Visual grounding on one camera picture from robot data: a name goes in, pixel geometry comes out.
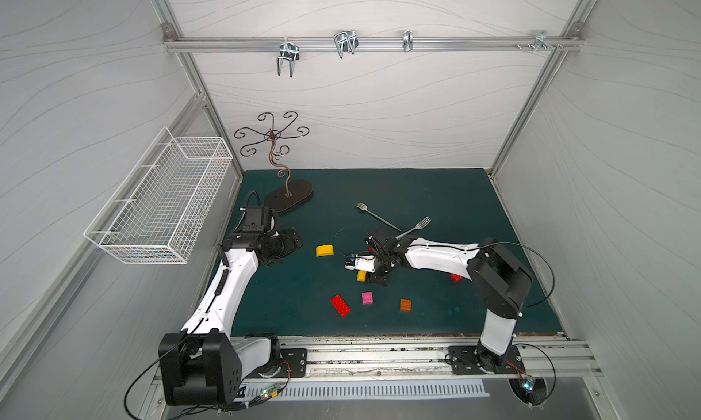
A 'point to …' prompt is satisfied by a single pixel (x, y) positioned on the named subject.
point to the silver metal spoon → (364, 207)
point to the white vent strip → (259, 391)
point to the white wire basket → (161, 207)
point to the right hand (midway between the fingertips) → (367, 270)
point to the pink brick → (367, 298)
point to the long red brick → (342, 309)
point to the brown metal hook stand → (297, 192)
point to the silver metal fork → (422, 224)
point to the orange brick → (405, 305)
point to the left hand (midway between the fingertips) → (293, 245)
